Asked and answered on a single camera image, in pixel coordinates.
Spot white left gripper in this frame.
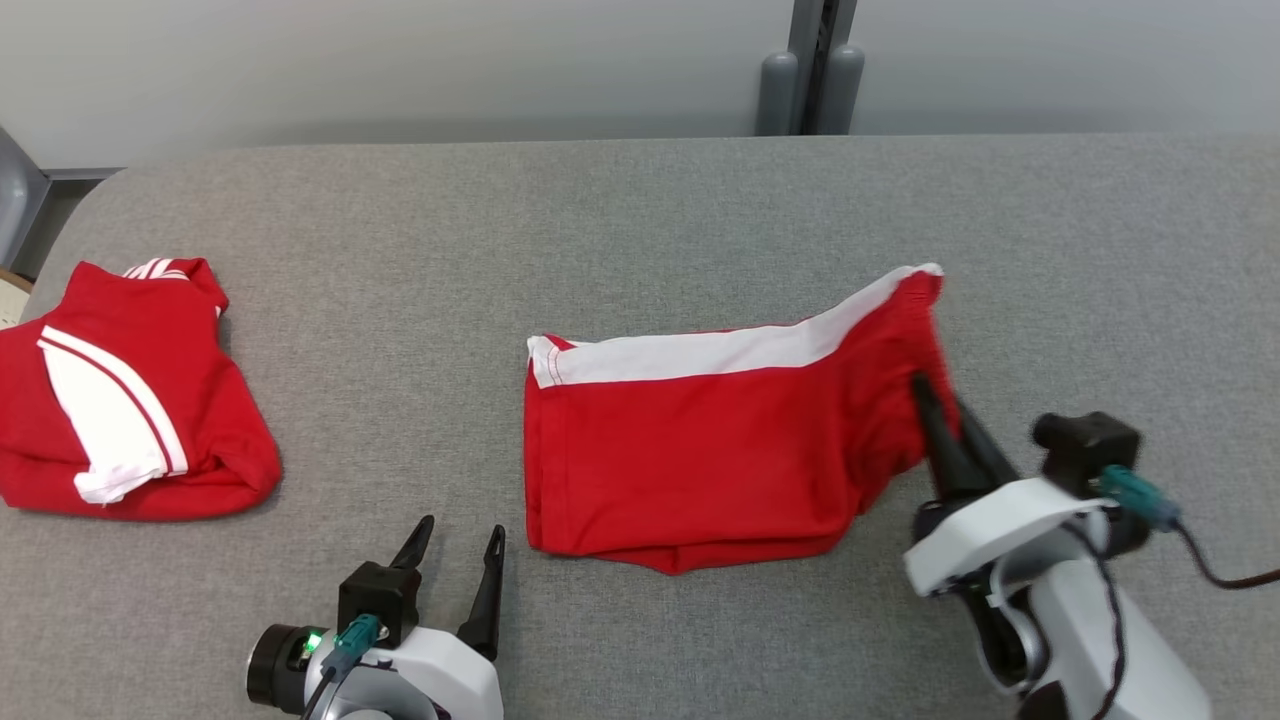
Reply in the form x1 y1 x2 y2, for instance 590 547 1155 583
328 515 507 720

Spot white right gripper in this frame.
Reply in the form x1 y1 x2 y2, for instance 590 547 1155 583
903 373 1111 599

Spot red shorts white waistband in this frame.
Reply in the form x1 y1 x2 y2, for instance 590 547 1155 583
522 262 963 576

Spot red shirt white sleeves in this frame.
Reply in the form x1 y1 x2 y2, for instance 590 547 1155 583
0 257 284 522

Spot grey rounded partition foot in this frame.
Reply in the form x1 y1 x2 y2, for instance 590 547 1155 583
756 50 801 137
822 43 867 136

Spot grey fabric sofa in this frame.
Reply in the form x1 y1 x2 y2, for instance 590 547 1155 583
0 133 1280 720

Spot grey angled partition leg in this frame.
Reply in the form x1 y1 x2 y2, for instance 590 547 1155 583
0 125 126 281

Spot teal left camera connector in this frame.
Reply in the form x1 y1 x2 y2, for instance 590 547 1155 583
320 613 384 676

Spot teal camera connector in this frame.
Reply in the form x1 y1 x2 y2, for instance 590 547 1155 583
1098 465 1183 531
320 613 384 676

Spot teal right camera connector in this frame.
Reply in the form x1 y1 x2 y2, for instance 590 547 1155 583
1098 465 1183 531

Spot black left camera cable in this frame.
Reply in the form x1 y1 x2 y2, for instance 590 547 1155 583
298 668 339 720

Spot black camera cable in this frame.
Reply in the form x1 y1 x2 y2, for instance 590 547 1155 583
298 668 339 720
1175 520 1280 591

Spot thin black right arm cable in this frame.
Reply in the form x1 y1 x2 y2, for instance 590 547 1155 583
1060 520 1131 720

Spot black right camera cable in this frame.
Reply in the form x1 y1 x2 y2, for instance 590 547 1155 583
1175 520 1280 591

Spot dark partition post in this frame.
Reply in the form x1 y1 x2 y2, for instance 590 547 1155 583
787 0 859 136

